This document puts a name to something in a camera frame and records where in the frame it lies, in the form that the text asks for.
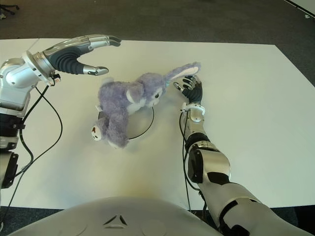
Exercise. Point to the purple plush rabbit doll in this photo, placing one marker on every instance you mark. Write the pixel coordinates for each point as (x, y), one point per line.
(118, 98)

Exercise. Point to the white sneaker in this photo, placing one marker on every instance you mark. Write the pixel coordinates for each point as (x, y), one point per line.
(2, 16)

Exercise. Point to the black office chair base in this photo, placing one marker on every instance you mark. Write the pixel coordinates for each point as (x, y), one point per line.
(9, 7)

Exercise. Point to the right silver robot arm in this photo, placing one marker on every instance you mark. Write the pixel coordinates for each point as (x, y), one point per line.
(216, 162)

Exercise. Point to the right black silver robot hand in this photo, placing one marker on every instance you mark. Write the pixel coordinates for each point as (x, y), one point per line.
(194, 92)

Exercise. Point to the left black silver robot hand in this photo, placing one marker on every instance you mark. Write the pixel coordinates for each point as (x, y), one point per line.
(66, 59)

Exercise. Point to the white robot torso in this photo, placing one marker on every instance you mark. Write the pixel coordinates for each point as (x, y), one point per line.
(118, 216)

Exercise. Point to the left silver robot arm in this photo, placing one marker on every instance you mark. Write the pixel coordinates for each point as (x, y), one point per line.
(14, 83)

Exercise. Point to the white plate with black rim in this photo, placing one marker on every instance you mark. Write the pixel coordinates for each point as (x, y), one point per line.
(140, 123)

